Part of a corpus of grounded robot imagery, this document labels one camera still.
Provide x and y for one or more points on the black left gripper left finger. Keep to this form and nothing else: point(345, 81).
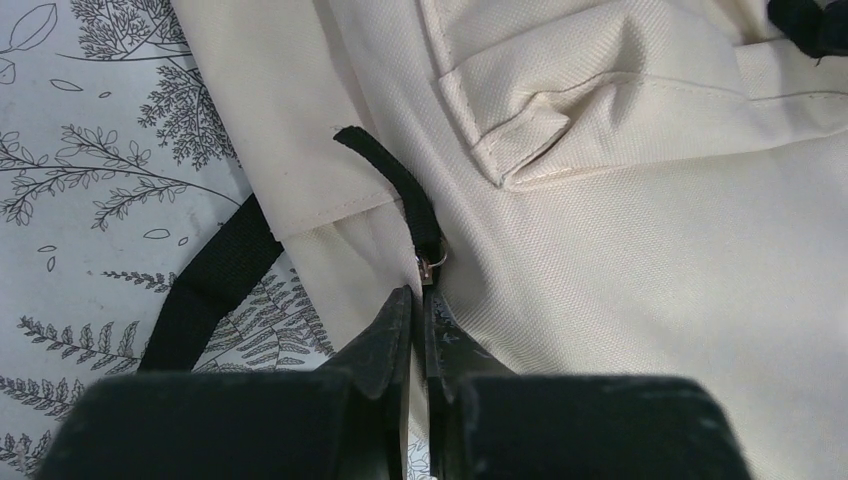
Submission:
point(347, 419)

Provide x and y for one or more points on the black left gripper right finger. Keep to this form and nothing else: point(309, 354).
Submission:
point(488, 422)

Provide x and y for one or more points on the beige canvas backpack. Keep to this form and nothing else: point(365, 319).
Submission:
point(626, 187)

